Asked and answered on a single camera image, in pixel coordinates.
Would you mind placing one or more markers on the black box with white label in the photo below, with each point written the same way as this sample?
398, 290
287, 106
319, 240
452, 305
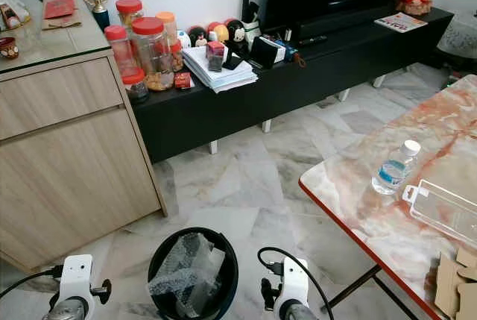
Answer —
264, 52

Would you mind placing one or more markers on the round black white doll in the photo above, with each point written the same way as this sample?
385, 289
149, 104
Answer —
236, 31

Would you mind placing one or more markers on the black metal table frame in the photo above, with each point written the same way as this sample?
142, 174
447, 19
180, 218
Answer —
365, 283

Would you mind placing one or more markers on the orange lid plastic jar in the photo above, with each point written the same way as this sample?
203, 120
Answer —
167, 25

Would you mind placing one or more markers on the red white printed magazine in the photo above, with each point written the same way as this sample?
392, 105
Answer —
401, 22

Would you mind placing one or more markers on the round black red doll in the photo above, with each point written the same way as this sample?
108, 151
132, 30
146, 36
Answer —
197, 36

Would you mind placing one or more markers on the brown key pouch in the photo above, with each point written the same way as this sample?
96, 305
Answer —
298, 57

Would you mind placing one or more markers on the brown paper envelope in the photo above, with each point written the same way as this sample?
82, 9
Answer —
74, 22

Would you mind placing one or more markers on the round yellow doll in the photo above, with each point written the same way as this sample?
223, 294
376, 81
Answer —
219, 33

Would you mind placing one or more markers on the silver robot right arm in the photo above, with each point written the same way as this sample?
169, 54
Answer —
298, 314

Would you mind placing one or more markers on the clear plastic water bottle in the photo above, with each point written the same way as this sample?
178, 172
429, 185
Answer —
393, 171

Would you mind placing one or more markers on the white lace covered side table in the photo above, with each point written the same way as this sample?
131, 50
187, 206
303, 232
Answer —
458, 36

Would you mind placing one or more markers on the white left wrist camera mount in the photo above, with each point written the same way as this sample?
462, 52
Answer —
76, 275

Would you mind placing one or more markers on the black remote control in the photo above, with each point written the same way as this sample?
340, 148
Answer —
313, 39

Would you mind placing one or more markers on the clear bubble wrap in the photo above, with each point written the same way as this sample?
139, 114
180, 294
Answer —
179, 275

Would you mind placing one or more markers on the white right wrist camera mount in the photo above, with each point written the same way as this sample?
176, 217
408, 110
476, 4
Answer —
291, 283

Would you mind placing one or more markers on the clear plastic packaging tray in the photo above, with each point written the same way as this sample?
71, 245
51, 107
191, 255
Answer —
447, 212

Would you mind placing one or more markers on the large red lid nut jar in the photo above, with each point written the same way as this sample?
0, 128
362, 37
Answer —
153, 55

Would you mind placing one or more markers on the small dark handset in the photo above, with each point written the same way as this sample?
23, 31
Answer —
454, 79

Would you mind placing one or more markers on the flattened brown cardboard box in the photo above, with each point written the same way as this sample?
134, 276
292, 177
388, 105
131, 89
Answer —
458, 290

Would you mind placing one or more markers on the small red packet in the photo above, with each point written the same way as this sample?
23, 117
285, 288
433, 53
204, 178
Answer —
182, 80

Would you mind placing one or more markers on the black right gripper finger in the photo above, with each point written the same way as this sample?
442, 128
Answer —
270, 295

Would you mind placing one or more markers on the small black phone stand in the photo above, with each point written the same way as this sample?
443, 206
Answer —
234, 61

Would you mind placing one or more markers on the white paper stack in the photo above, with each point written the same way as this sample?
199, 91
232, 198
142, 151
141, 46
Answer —
223, 77

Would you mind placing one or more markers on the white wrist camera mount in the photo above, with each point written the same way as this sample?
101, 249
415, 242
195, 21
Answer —
76, 275
291, 283

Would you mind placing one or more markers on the white cup with black remotes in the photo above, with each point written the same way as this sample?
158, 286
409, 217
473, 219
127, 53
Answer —
251, 29

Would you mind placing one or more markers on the small red lid jar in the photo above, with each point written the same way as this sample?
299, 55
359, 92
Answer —
136, 87

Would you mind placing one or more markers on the red envelope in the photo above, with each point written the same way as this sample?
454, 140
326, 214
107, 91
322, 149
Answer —
59, 7

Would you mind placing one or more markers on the red lid plastic snack jar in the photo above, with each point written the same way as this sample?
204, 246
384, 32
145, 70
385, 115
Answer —
129, 5

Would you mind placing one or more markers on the small red tea cup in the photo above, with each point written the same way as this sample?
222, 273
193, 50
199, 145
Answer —
9, 48

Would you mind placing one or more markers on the light wood sideboard cabinet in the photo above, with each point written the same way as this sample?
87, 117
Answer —
74, 163

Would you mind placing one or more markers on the tall slim red lid jar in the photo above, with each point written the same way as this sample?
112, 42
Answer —
118, 51

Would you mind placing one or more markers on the black low TV console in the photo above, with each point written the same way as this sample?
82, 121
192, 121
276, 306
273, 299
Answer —
305, 81

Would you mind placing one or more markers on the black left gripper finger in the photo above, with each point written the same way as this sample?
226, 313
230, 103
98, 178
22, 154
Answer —
103, 292
54, 301

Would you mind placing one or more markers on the black round rubbish bin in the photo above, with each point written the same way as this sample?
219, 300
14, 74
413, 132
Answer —
228, 275

